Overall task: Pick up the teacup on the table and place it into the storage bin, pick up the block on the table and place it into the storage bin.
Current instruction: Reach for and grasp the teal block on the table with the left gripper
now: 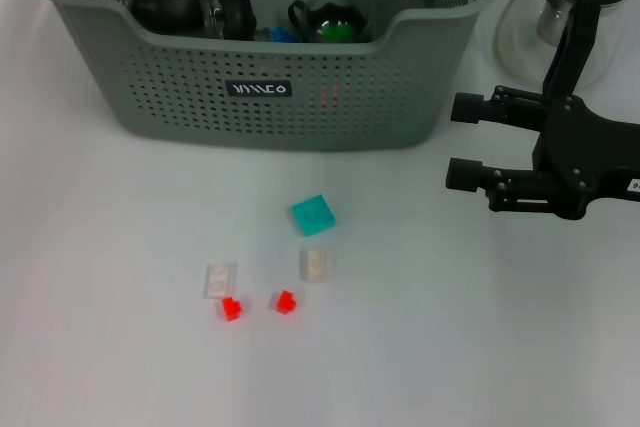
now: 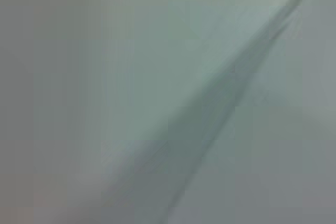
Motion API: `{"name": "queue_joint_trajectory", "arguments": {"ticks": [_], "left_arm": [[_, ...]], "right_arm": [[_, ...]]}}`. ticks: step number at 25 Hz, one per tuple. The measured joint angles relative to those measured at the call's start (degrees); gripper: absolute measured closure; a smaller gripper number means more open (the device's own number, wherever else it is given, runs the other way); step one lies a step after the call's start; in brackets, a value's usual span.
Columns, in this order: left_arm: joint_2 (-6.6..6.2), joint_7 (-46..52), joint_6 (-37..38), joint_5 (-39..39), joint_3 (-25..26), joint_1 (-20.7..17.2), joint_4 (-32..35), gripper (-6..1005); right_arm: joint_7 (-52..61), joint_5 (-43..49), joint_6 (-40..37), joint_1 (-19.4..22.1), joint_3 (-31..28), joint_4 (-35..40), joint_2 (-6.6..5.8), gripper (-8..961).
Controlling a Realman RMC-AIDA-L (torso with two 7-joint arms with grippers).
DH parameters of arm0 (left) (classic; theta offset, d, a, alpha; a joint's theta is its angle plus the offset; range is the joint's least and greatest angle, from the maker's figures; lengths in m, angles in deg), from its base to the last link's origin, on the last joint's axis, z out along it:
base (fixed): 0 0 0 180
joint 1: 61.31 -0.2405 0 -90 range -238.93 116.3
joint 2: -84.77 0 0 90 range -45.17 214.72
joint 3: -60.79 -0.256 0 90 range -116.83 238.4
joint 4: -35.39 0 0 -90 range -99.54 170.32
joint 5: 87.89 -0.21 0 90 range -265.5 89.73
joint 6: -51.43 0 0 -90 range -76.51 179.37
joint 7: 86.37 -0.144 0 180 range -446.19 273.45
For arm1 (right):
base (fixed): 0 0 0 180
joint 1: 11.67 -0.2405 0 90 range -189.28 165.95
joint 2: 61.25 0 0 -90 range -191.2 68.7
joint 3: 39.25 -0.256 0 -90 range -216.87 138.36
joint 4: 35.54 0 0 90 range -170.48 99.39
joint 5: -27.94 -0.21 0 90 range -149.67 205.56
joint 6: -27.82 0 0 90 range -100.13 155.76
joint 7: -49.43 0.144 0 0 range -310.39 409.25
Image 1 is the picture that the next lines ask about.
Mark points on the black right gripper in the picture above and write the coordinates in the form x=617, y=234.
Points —
x=585, y=147

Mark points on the teal square plate brick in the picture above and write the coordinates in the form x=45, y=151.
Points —
x=312, y=216

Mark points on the green building brick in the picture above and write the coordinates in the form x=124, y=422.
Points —
x=336, y=31

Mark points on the blue square plate brick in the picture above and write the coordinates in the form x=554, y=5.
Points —
x=283, y=35

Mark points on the small red building brick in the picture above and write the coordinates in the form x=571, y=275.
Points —
x=231, y=308
x=285, y=302

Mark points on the grey perforated storage bin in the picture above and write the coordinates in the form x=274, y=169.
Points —
x=320, y=112

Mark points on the translucent white building brick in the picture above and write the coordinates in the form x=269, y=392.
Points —
x=315, y=265

